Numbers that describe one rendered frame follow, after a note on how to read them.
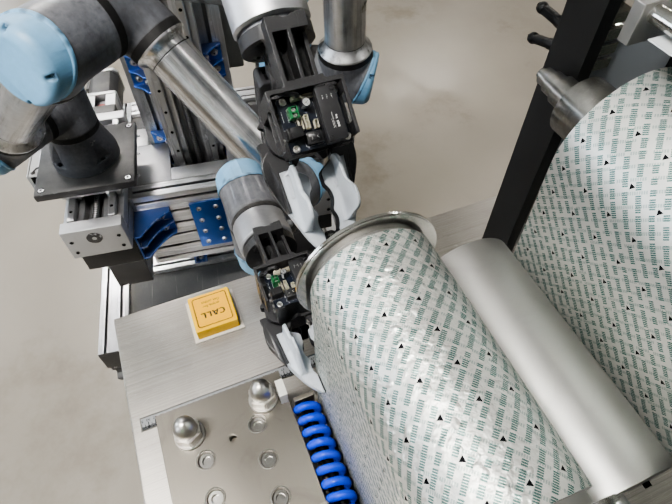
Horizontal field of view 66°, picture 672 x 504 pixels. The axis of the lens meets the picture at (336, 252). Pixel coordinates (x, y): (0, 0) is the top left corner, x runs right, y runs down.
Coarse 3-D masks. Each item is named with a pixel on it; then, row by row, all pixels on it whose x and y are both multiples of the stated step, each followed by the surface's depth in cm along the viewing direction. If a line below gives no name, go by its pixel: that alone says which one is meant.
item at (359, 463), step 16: (320, 352) 53; (320, 368) 57; (336, 384) 50; (320, 400) 66; (336, 400) 53; (336, 416) 56; (352, 416) 47; (336, 432) 60; (352, 432) 50; (352, 448) 53; (352, 464) 56; (368, 464) 47; (352, 480) 60; (368, 480) 49; (368, 496) 52; (384, 496) 44
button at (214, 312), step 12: (192, 300) 86; (204, 300) 86; (216, 300) 86; (228, 300) 86; (192, 312) 85; (204, 312) 85; (216, 312) 85; (228, 312) 85; (204, 324) 83; (216, 324) 83; (228, 324) 84; (204, 336) 84
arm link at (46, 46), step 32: (32, 0) 67; (64, 0) 68; (96, 0) 70; (0, 32) 64; (32, 32) 64; (64, 32) 67; (96, 32) 70; (0, 64) 68; (32, 64) 66; (64, 64) 67; (96, 64) 72; (0, 96) 82; (32, 96) 70; (64, 96) 71; (0, 128) 90; (32, 128) 90; (0, 160) 98
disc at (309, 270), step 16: (352, 224) 44; (368, 224) 44; (384, 224) 45; (400, 224) 46; (416, 224) 47; (336, 240) 44; (432, 240) 50; (320, 256) 45; (304, 272) 46; (304, 288) 48; (304, 304) 50
